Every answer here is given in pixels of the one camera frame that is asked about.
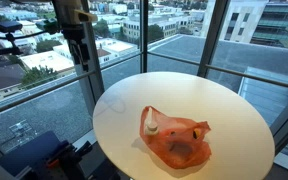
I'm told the black camera on stand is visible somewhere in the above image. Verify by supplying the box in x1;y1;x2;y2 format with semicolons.
0;21;24;34

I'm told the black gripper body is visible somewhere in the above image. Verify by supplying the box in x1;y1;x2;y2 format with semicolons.
61;23;87;46

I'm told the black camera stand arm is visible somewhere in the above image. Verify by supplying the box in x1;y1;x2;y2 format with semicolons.
0;31;24;58

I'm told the white pill bottle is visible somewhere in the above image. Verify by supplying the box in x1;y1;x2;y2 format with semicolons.
144;107;160;137

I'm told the small yellow item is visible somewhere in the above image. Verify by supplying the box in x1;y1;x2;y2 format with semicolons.
192;128;203;141

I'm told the grey window handrail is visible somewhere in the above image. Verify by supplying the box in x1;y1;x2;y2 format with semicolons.
146;50;288;92
0;69;98;120

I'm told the blue base panel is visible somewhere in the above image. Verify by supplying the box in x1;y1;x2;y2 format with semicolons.
0;130;70;178

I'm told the orange plastic bag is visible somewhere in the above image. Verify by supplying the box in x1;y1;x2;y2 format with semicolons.
139;105;213;170

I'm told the black base equipment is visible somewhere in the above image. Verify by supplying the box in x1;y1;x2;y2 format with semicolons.
29;140;122;180

